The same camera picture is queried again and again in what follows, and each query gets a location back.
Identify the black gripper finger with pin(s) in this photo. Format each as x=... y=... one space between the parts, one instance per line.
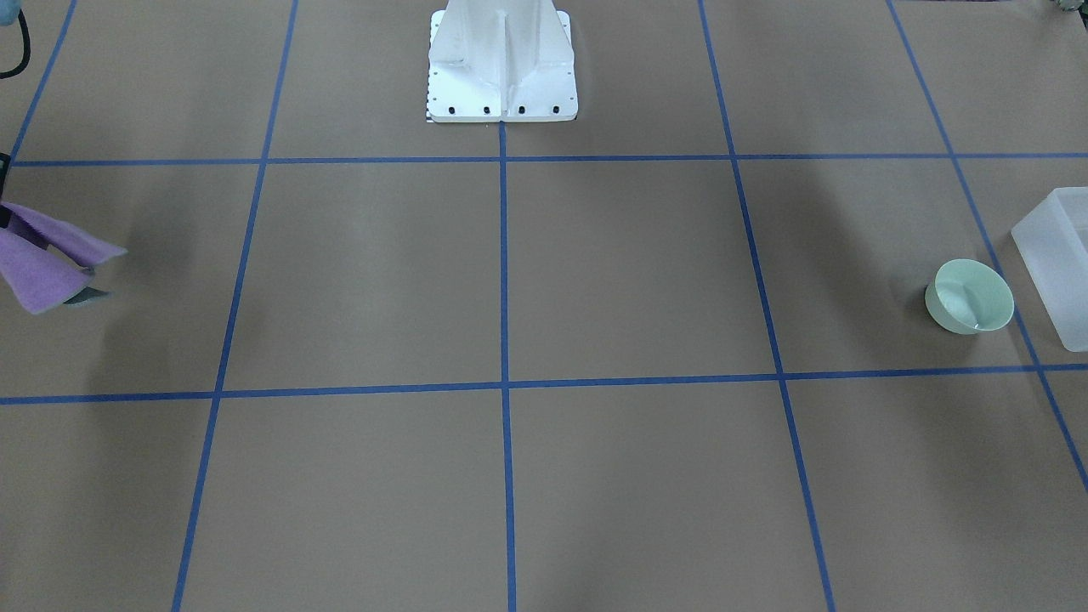
x=86 y=296

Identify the purple microfiber cloth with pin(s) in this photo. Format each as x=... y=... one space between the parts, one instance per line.
x=45 y=260

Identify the mint green bowl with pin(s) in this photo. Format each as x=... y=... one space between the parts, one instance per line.
x=967 y=297

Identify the translucent plastic storage box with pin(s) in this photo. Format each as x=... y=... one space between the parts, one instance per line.
x=1052 y=241

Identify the brown paper table cover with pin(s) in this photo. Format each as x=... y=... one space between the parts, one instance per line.
x=670 y=356

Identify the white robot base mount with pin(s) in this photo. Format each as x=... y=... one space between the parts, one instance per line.
x=501 y=61

